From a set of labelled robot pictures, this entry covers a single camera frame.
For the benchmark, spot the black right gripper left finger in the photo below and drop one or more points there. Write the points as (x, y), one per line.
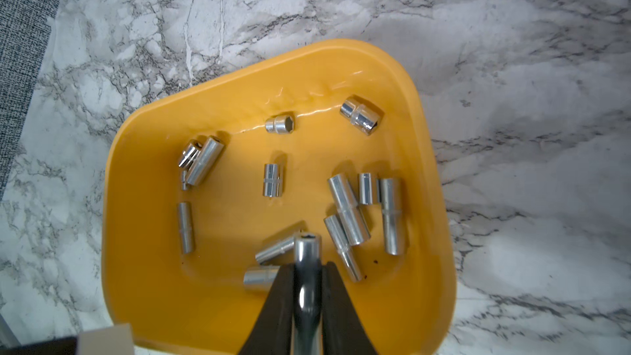
(272, 332)

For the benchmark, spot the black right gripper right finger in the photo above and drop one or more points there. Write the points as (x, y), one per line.
(342, 330)

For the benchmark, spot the silver socket short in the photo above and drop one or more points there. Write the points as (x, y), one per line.
(280, 124)

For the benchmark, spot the silver socket stubby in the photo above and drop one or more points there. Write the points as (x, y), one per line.
(368, 187)

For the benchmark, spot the silver socket small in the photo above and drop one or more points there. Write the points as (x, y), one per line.
(395, 233)

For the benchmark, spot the yellow storage box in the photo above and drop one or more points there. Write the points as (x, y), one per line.
(197, 303)

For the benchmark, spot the silver socket long thin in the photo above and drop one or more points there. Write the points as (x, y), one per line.
(343, 247)

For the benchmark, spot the silver socket front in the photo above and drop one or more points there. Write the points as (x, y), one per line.
(189, 154)

